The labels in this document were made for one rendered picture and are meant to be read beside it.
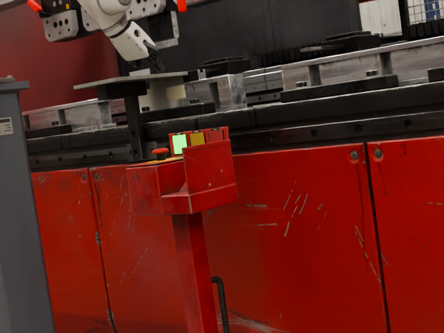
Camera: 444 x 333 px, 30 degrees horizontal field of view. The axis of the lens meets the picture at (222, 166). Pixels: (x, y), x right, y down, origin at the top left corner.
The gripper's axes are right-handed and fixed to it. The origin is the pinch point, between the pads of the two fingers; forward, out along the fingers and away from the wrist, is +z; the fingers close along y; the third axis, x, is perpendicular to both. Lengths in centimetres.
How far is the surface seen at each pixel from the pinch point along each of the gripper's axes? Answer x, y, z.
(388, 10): -347, 165, 233
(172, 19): -11.8, -6.4, -6.7
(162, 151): 36.3, -30.0, -1.6
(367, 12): -347, 183, 231
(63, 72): -30, 84, 15
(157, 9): -10.9, -4.8, -11.6
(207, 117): 17.5, -28.1, 5.8
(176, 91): 3.1, -6.4, 7.1
